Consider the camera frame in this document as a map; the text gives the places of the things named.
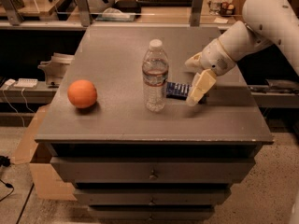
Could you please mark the blue rxbar blueberry wrapper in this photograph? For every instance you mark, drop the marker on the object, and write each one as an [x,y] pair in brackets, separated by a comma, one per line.
[178,91]

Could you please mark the small background water bottle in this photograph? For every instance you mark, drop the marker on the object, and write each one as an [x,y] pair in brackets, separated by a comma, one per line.
[215,7]

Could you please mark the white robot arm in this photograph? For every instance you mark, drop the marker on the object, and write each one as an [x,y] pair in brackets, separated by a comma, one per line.
[270,194]

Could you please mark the grey moulded part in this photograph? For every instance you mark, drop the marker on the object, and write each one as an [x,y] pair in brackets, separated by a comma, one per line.
[55,68]

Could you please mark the orange fruit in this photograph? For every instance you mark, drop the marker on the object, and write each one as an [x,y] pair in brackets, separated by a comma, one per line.
[82,93]

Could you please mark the black pouch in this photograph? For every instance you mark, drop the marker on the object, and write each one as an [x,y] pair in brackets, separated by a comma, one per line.
[128,6]

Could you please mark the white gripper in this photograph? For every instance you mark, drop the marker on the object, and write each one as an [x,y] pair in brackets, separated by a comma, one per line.
[215,58]

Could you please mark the clear plastic water bottle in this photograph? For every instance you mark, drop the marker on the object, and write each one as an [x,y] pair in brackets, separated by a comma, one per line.
[155,69]

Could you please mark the black keyboard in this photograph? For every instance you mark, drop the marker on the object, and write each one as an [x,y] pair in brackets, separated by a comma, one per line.
[165,3]

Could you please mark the grey drawer cabinet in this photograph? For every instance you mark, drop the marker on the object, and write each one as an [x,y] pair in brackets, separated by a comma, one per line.
[126,162]

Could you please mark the cardboard box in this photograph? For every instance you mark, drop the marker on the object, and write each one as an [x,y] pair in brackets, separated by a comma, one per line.
[47,182]

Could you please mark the white power strip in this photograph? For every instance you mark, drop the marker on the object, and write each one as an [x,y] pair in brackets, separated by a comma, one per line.
[26,83]

